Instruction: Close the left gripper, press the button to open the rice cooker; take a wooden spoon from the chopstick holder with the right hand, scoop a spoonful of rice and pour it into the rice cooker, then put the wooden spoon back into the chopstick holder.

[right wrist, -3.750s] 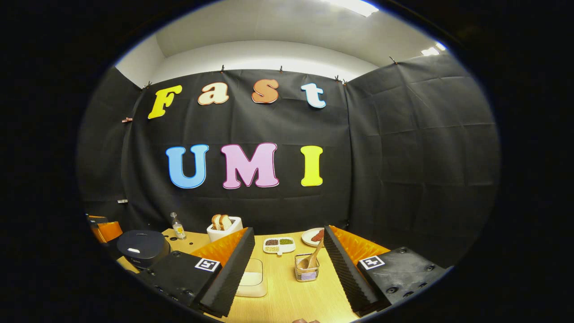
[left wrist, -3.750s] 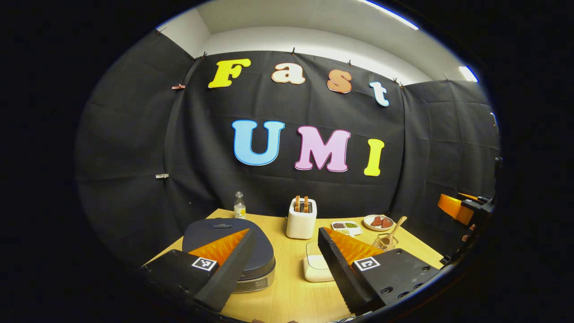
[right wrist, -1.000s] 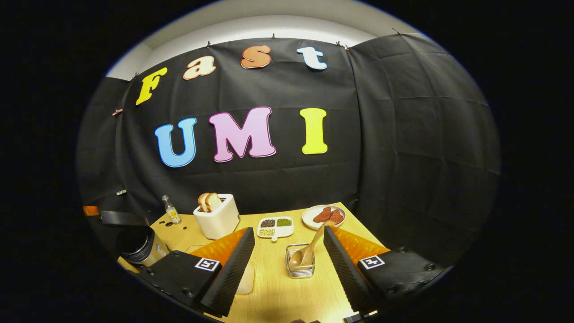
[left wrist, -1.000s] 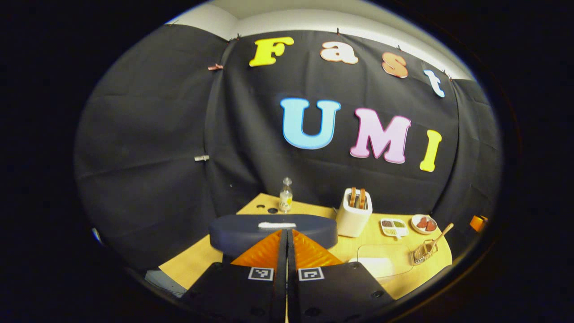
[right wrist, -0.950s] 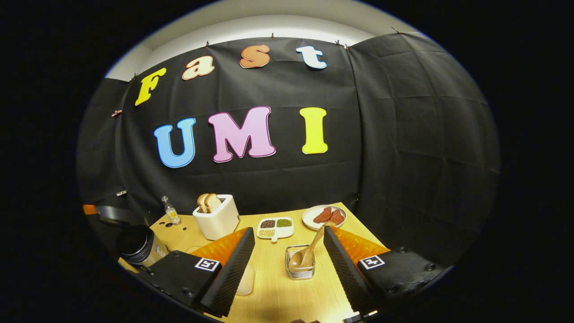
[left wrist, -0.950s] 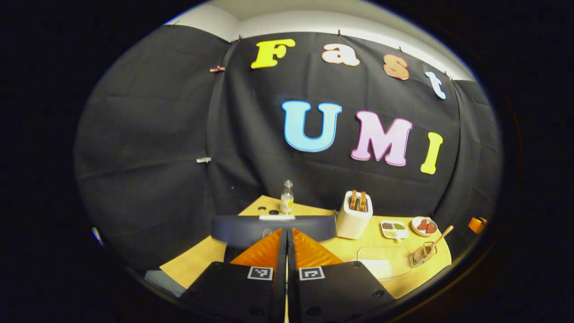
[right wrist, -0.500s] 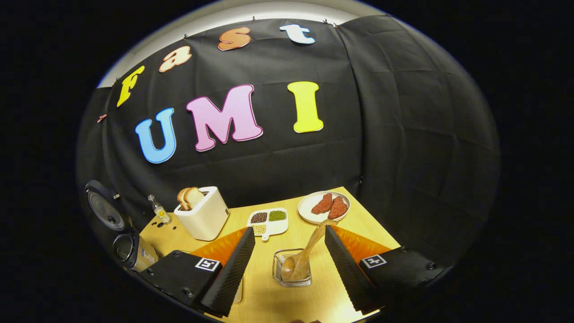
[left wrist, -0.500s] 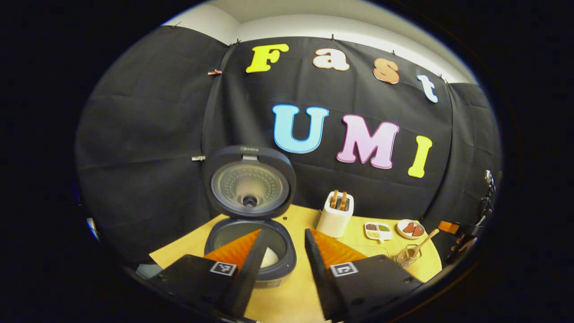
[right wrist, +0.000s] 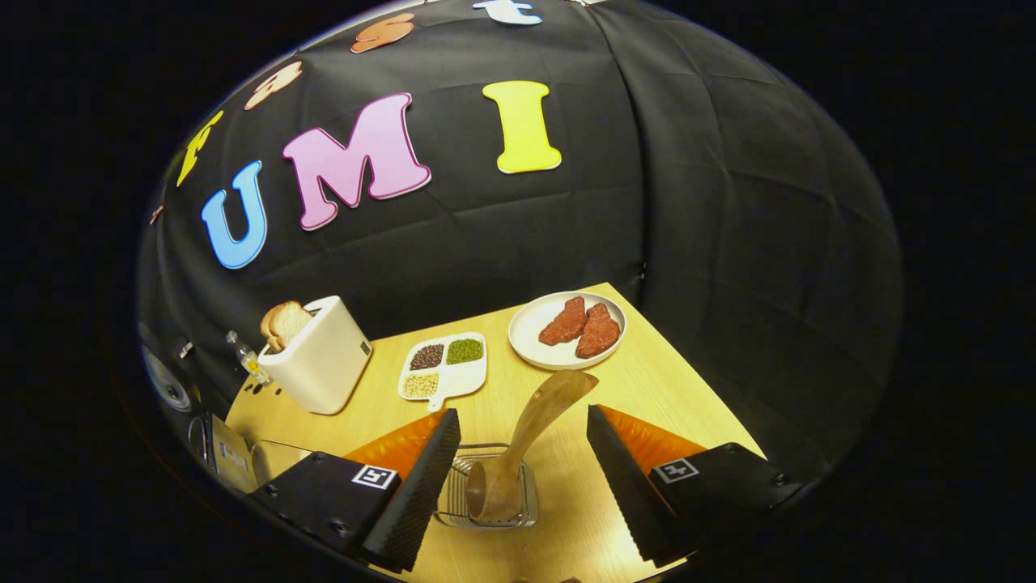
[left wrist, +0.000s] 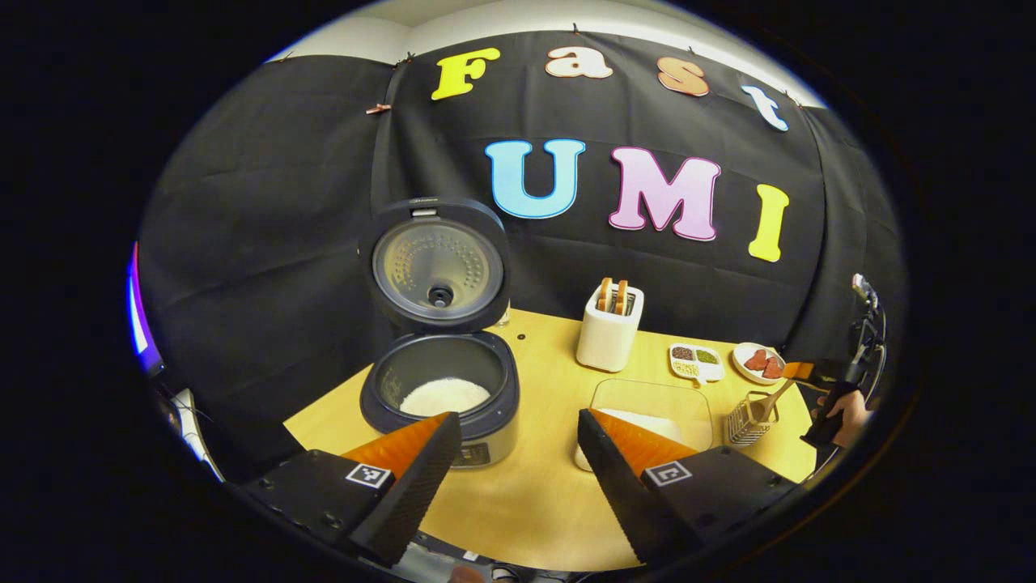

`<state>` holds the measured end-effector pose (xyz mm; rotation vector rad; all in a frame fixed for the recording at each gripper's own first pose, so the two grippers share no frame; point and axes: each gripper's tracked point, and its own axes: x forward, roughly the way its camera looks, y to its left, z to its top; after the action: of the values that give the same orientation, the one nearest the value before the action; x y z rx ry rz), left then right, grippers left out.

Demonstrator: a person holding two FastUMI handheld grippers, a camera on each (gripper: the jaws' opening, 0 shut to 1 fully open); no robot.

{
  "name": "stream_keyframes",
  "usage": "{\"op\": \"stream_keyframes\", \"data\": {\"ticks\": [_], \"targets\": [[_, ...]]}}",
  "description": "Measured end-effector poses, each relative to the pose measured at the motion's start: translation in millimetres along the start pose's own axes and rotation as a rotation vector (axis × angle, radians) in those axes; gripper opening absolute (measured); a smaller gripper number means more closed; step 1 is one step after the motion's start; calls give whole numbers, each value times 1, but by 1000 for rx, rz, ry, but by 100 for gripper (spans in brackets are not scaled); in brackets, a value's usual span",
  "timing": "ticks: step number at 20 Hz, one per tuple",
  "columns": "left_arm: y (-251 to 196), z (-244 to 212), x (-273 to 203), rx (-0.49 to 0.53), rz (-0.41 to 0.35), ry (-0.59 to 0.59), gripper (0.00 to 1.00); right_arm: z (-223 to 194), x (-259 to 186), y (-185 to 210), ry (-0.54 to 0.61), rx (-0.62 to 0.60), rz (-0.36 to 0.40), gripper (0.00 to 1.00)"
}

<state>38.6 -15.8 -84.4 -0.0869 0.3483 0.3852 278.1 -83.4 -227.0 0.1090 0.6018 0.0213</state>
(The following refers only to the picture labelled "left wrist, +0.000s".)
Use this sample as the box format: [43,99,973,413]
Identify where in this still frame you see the white rice heap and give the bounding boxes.
[399,377,492,418]

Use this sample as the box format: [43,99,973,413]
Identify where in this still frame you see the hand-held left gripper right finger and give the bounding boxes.
[576,408,798,565]

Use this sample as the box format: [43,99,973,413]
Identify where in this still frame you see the glowing monitor screen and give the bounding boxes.
[127,241,167,380]

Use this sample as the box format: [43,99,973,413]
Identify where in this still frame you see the black backdrop cloth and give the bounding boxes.
[138,31,907,487]

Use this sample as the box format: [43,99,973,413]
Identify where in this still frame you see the metal wire chopstick holder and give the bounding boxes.
[726,391,781,447]

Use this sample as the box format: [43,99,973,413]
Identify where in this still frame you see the white curved object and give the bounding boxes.
[170,389,226,483]

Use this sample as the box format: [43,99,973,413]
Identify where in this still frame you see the black rice cooker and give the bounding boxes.
[359,197,520,469]

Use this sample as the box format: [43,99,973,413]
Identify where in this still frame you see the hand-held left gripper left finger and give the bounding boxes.
[243,411,463,568]

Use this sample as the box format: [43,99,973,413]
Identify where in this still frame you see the white round plate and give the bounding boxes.
[732,343,788,385]

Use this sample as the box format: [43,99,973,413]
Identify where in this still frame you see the white toaster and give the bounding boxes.
[575,283,646,373]

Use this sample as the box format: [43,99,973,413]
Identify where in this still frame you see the white divided bean dish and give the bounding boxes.
[669,343,725,384]

